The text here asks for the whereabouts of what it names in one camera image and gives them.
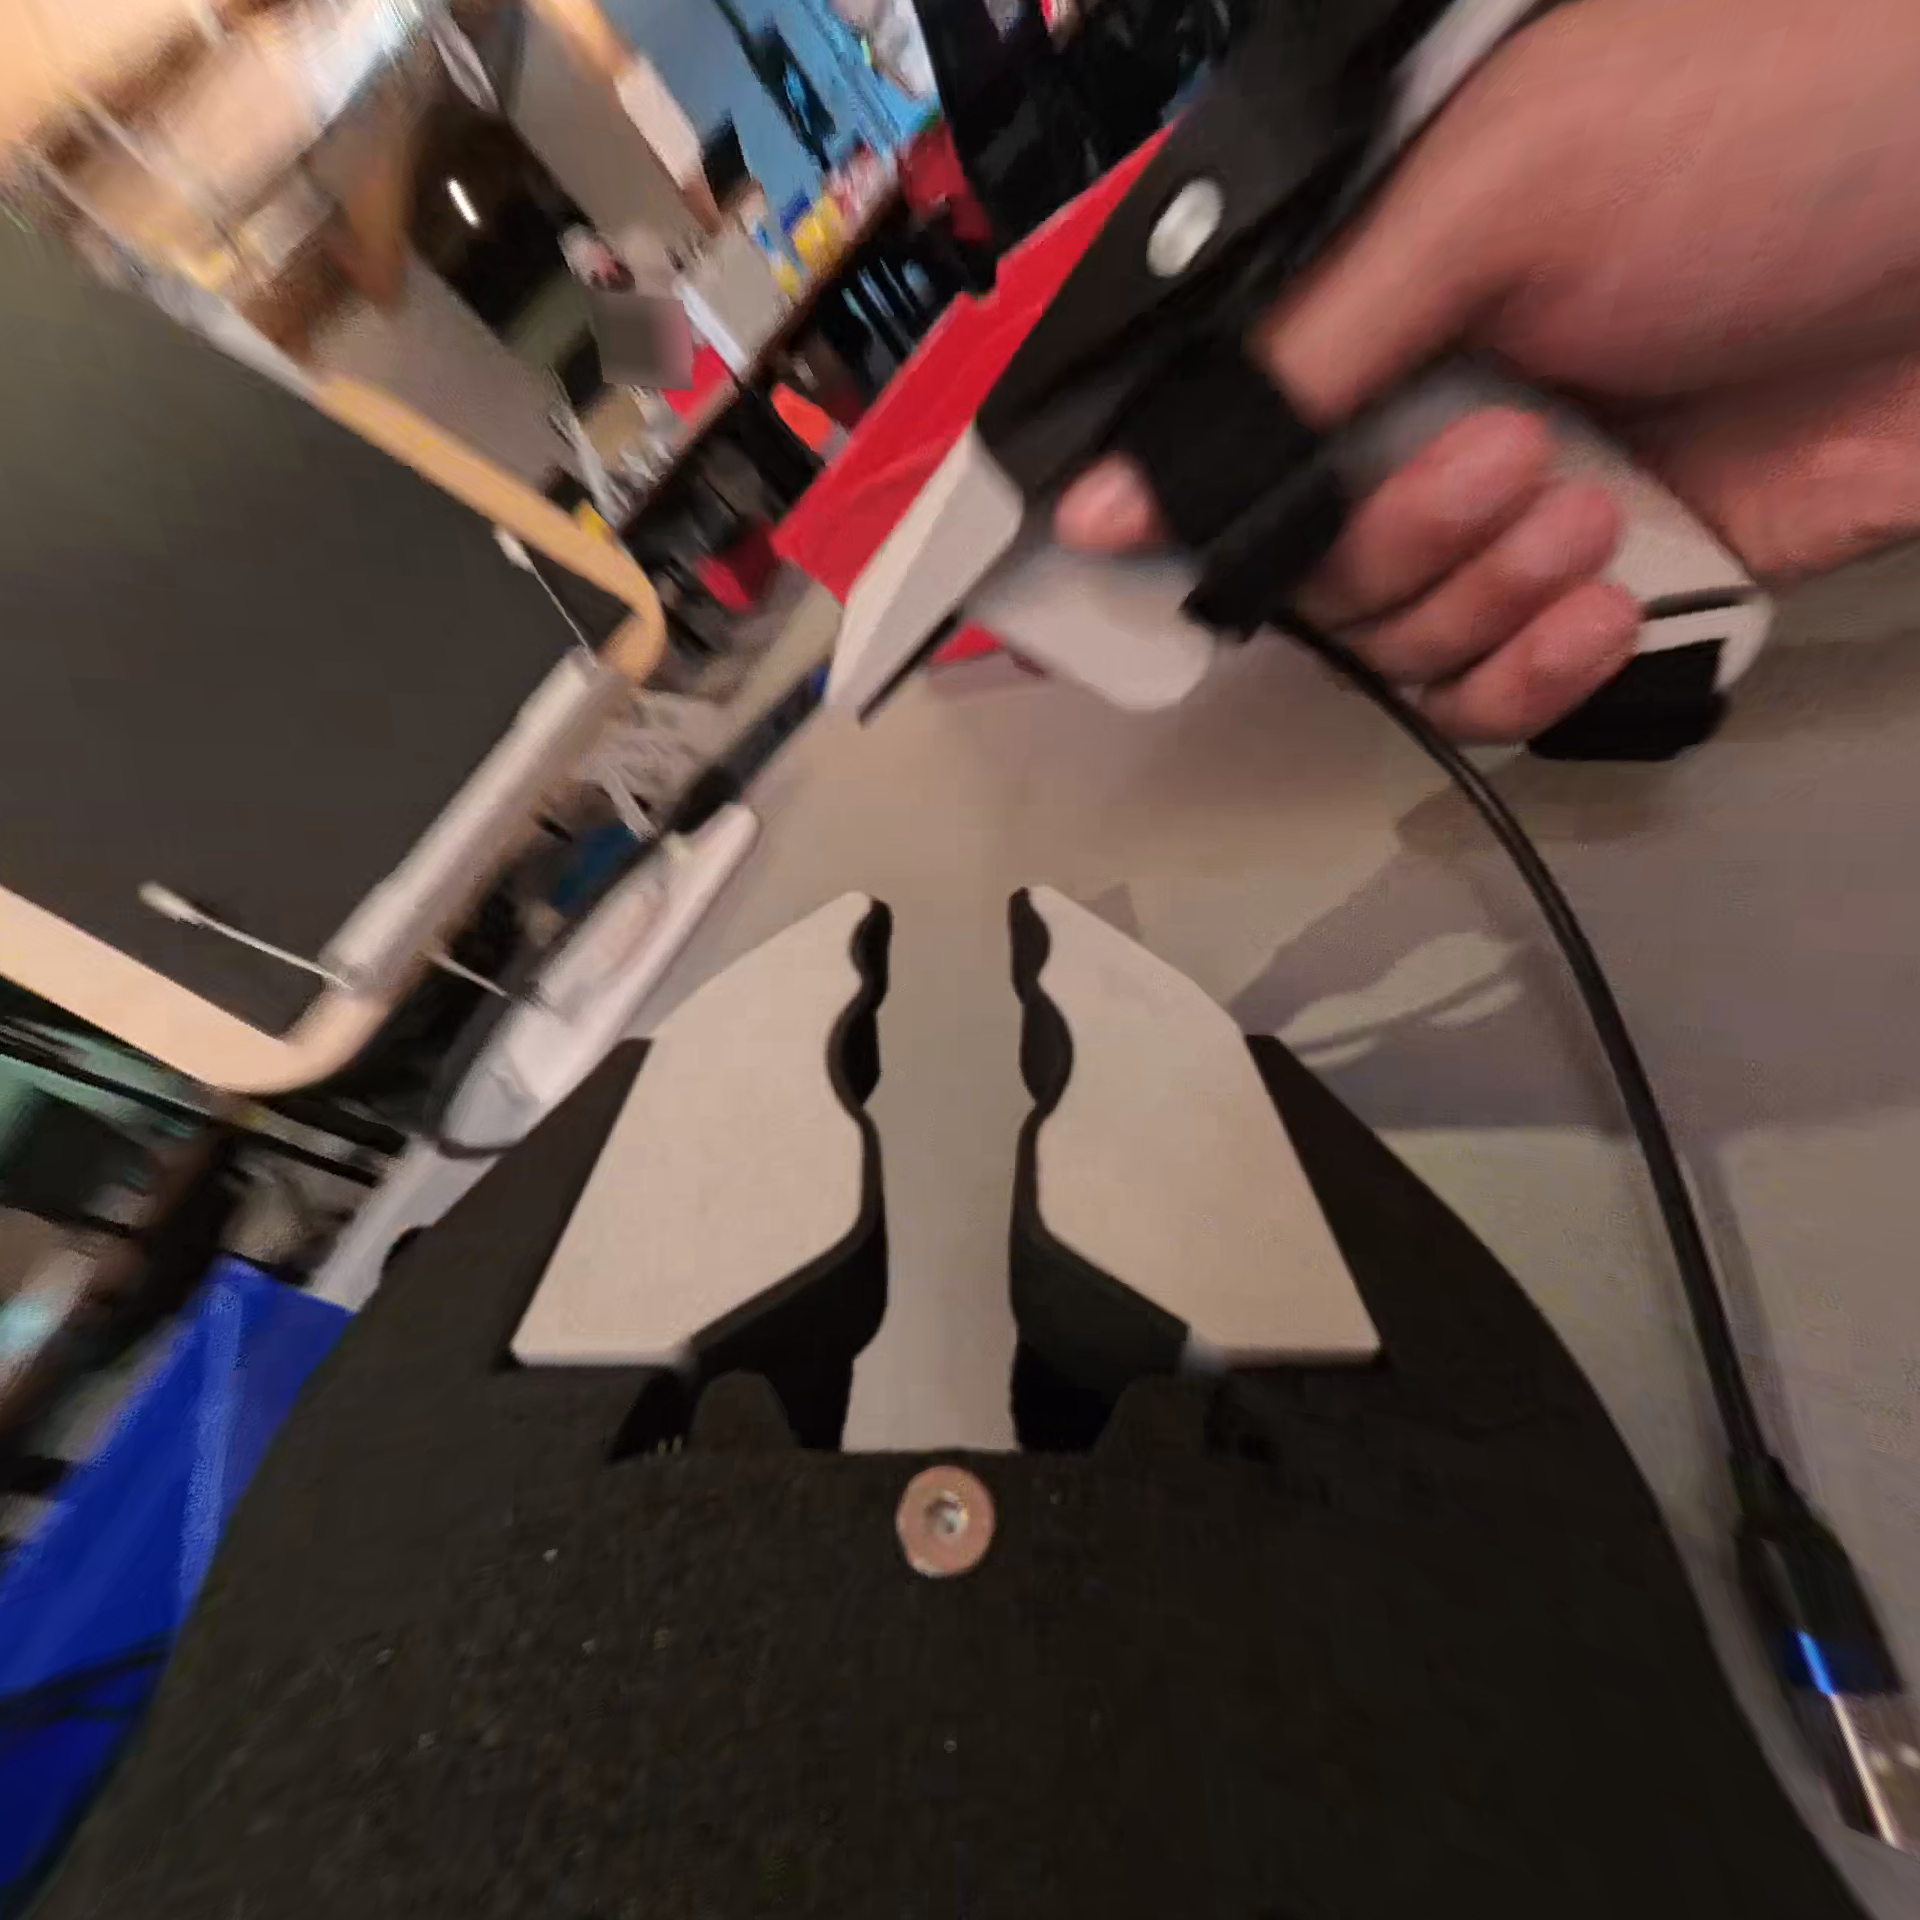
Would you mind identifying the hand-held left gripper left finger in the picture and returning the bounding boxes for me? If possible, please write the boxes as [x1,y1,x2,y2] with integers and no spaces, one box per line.
[509,892,890,1451]

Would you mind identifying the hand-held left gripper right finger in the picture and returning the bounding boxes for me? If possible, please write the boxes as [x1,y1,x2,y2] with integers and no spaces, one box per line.
[1007,885,1383,1451]

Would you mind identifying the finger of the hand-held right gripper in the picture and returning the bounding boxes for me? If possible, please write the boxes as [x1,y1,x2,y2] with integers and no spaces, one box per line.
[825,431,1030,726]

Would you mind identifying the red plastic bin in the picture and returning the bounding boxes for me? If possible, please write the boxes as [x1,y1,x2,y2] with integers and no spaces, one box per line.
[770,123,1192,672]

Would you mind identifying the blue plastic bin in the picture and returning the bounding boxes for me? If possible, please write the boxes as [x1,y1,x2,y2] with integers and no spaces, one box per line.
[0,1256,366,1920]

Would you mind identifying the black cable blue plugs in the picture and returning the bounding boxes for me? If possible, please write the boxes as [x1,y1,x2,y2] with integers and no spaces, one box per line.
[1285,618,1920,1851]

